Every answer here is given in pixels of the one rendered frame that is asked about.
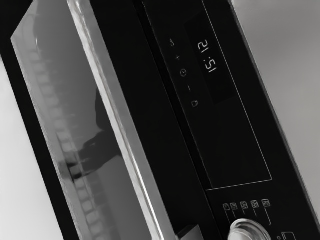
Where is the black oven with glass door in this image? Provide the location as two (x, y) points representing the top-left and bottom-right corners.
(0, 0), (320, 240)

